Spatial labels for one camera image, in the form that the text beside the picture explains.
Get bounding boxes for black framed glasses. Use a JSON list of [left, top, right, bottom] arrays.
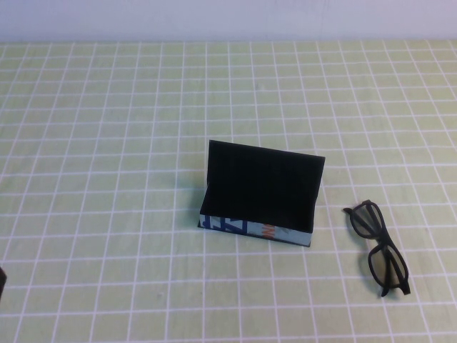
[[343, 200, 412, 298]]

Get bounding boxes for green grid tablecloth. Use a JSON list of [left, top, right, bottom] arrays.
[[0, 40, 457, 343]]

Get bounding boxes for black printed glasses case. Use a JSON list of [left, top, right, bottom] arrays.
[[197, 139, 327, 248]]

